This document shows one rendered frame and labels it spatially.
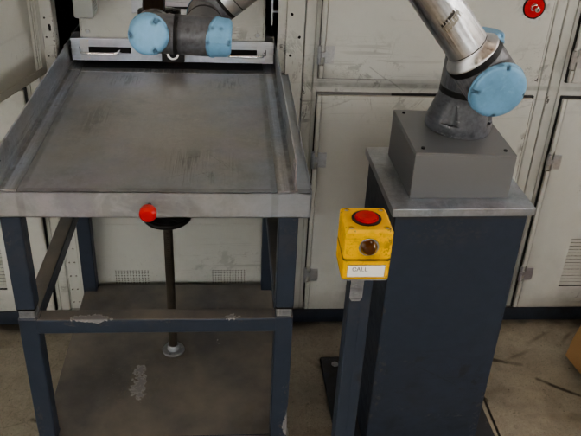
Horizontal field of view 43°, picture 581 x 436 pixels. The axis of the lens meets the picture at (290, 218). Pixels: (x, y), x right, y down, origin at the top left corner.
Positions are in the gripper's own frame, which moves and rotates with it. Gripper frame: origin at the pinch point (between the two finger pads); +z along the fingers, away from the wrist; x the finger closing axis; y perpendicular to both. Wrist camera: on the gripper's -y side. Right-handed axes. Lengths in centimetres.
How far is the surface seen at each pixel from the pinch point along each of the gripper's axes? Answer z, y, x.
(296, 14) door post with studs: 22.3, 2.5, 32.5
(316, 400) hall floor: 3, 108, 40
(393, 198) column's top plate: -25, 37, 51
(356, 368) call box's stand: -58, 59, 39
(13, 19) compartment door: 15.8, 4.8, -37.8
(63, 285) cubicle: 37, 87, -36
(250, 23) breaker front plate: 27.2, 5.6, 20.7
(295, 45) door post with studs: 23.7, 10.6, 32.6
